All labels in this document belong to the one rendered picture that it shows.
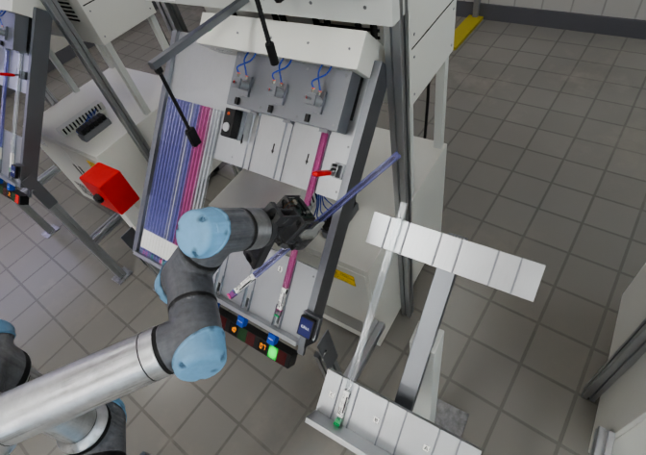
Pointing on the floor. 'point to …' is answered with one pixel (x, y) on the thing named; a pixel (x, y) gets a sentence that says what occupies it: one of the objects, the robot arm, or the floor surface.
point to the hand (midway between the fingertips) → (310, 228)
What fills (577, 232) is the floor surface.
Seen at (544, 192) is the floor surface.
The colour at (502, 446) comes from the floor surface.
